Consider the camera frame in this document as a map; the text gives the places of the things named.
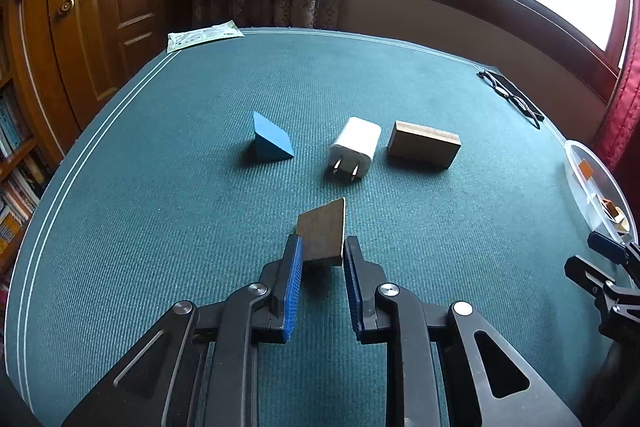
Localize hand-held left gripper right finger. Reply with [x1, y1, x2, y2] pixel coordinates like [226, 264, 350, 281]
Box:
[342, 235, 583, 427]

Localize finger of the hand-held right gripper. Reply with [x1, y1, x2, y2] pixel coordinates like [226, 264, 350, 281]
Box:
[587, 231, 640, 266]
[564, 255, 640, 309]

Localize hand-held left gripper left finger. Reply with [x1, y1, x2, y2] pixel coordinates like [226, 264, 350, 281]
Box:
[60, 234, 306, 427]

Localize brown wooden wedge block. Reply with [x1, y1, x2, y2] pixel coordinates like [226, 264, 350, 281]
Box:
[296, 197, 347, 268]

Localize clear plastic bowl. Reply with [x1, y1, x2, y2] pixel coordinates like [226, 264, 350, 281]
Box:
[564, 139, 639, 249]

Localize green table mat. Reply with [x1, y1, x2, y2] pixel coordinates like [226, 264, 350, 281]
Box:
[2, 27, 640, 427]

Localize red curtain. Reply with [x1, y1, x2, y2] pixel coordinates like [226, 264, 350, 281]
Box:
[592, 0, 640, 188]

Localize white plug charger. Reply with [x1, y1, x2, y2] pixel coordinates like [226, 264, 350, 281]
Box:
[328, 117, 383, 182]

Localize blue wedge block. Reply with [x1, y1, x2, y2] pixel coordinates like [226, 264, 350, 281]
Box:
[249, 110, 295, 162]

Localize brown rectangular wooden block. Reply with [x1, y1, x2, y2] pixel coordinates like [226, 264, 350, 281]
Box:
[387, 120, 461, 170]

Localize black eyeglasses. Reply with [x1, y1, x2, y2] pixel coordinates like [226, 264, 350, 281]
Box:
[477, 69, 543, 128]

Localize row of books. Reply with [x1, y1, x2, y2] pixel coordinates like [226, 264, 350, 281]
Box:
[0, 82, 51, 274]

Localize wooden bookshelf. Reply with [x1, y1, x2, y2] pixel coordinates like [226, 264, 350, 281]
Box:
[0, 0, 67, 279]

